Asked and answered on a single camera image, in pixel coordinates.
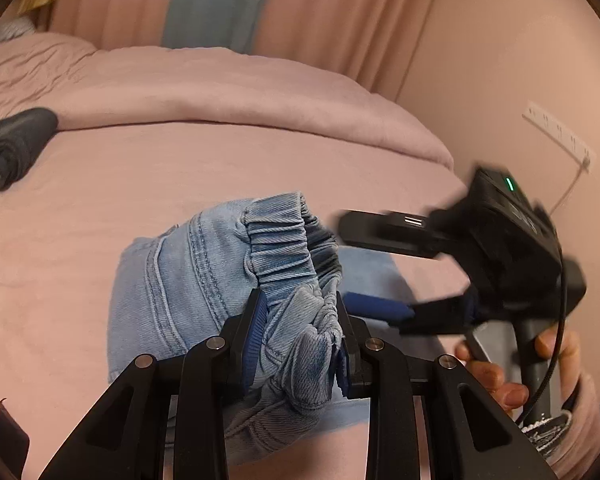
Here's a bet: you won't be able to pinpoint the person's right hand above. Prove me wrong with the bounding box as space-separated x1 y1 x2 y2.
454 329 583 411

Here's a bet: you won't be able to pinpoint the light blue denim pants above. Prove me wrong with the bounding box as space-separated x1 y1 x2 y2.
107 191 416 466

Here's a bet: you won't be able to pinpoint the black cable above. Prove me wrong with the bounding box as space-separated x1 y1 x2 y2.
522 255 569 423

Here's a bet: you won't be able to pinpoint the pink curtain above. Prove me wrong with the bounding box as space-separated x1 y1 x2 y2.
250 0 446 103
50 0 183 52

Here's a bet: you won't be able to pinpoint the person's right forearm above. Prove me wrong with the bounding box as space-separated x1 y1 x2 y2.
520 370 600 480

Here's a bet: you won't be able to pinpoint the blue curtain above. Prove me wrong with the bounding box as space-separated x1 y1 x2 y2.
161 0 281 56

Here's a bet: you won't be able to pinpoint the white cable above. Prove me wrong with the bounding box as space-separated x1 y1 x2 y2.
549 160 589 217

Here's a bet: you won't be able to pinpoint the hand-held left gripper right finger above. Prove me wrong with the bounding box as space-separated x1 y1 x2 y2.
332 290 561 480

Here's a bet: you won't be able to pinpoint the blue checked pillow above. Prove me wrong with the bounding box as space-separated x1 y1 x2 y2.
0 16 37 44

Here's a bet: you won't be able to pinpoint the pink duvet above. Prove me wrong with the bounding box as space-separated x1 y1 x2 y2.
0 32 455 171

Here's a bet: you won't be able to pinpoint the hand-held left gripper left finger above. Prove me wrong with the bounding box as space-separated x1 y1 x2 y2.
37 287 271 480

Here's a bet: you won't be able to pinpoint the dark folded pants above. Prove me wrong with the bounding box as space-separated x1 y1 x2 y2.
0 107 60 196

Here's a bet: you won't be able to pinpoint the white power strip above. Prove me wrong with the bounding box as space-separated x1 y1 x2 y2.
522 101 597 173

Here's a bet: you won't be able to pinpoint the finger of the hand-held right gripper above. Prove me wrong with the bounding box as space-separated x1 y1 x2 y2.
337 209 448 261
342 292 481 337

